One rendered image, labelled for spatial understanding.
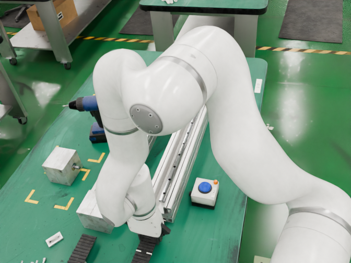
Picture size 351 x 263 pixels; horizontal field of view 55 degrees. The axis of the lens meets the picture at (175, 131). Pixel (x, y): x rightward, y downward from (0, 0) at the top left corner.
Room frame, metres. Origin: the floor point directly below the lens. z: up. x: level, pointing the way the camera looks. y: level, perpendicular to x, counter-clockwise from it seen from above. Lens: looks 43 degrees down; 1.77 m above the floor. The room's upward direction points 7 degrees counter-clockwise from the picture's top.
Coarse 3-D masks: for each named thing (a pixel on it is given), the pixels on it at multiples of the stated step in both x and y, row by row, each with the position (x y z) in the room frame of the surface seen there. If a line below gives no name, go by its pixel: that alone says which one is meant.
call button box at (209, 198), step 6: (198, 180) 0.72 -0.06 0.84; (204, 180) 0.72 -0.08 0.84; (210, 180) 0.72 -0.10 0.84; (198, 186) 0.70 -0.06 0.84; (216, 186) 0.69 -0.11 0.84; (192, 192) 0.68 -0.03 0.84; (198, 192) 0.67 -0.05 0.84; (204, 192) 0.67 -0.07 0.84; (210, 192) 0.67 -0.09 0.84; (216, 192) 0.67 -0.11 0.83; (192, 198) 0.66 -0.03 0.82; (198, 198) 0.66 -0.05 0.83; (204, 198) 0.65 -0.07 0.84; (210, 198) 0.64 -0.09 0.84; (216, 198) 0.67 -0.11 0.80; (192, 204) 0.66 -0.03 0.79; (198, 204) 0.66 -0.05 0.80; (204, 204) 0.65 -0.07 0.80; (210, 204) 0.64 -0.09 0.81
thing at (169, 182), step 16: (192, 128) 0.99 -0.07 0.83; (176, 144) 0.90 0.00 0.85; (192, 144) 0.88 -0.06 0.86; (160, 160) 0.82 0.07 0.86; (176, 160) 0.83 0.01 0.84; (192, 160) 0.84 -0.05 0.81; (160, 176) 0.74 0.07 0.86; (176, 176) 0.73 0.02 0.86; (160, 192) 0.70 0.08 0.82; (176, 192) 0.67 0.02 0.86; (160, 208) 0.64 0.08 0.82; (176, 208) 0.64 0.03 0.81
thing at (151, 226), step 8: (152, 216) 0.52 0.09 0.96; (160, 216) 0.54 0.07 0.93; (128, 224) 0.54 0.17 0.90; (136, 224) 0.53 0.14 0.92; (144, 224) 0.52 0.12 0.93; (152, 224) 0.52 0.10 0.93; (160, 224) 0.53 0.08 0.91; (136, 232) 0.54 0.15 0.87; (144, 232) 0.52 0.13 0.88; (152, 232) 0.52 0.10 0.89; (160, 232) 0.52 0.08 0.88
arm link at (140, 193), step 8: (144, 168) 0.56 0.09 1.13; (136, 176) 0.53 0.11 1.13; (144, 176) 0.53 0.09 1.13; (136, 184) 0.51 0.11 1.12; (144, 184) 0.52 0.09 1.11; (152, 184) 0.55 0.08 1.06; (128, 192) 0.51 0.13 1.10; (136, 192) 0.51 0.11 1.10; (144, 192) 0.52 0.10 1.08; (152, 192) 0.54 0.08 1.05; (136, 200) 0.50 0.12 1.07; (144, 200) 0.51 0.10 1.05; (152, 200) 0.53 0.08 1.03; (136, 208) 0.49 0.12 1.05; (144, 208) 0.51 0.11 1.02; (152, 208) 0.53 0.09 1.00
